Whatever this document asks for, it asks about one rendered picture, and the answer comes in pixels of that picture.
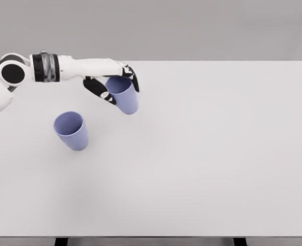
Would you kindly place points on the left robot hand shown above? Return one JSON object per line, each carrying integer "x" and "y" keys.
{"x": 102, "y": 67}

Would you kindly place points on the lavender plastic cup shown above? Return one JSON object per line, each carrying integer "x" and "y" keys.
{"x": 72, "y": 130}
{"x": 126, "y": 98}

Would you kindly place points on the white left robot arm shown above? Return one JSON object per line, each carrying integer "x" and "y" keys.
{"x": 45, "y": 68}

